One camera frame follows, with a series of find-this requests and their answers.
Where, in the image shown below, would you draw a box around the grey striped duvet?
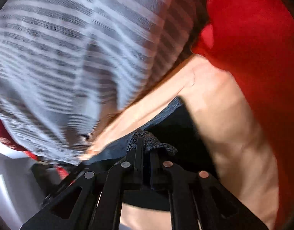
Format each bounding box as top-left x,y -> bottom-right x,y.
0,0 -> 200,165

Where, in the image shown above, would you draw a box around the black pants with patterned waistband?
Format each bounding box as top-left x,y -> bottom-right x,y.
91,97 -> 217,211

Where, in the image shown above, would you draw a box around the red embroidered cushion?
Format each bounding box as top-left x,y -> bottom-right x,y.
192,0 -> 294,229

